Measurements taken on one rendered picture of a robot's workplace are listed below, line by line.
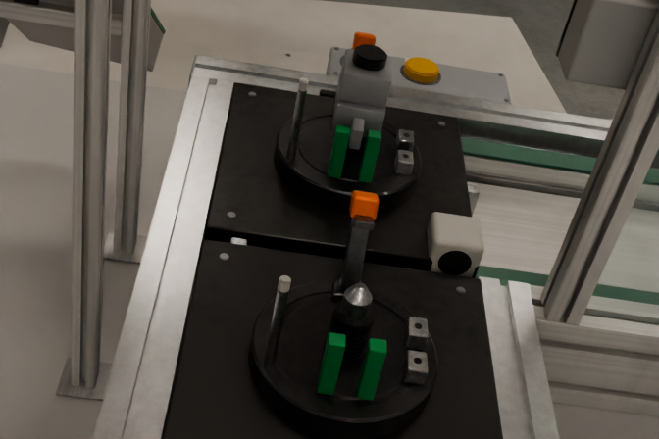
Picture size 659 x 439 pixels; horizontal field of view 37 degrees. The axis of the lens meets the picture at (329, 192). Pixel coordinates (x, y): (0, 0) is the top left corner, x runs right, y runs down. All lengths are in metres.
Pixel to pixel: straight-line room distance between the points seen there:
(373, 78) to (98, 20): 0.30
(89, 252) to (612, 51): 0.41
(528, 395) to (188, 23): 0.78
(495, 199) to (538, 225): 0.05
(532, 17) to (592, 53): 2.93
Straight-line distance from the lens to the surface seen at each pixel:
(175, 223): 0.87
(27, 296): 0.93
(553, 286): 0.84
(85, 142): 0.69
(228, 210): 0.86
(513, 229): 1.01
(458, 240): 0.85
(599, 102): 3.25
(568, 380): 0.91
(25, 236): 0.99
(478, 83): 1.15
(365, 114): 0.87
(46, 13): 0.84
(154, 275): 0.80
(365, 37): 0.94
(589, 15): 0.72
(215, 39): 1.33
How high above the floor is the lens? 1.51
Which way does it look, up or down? 37 degrees down
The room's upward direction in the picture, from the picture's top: 12 degrees clockwise
